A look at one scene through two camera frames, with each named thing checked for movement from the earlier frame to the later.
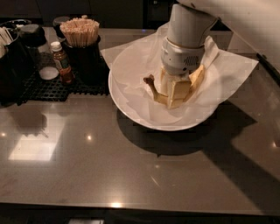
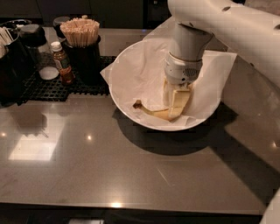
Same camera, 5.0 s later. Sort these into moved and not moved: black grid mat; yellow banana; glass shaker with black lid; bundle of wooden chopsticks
Moved: yellow banana
Not moved: black grid mat; glass shaker with black lid; bundle of wooden chopsticks
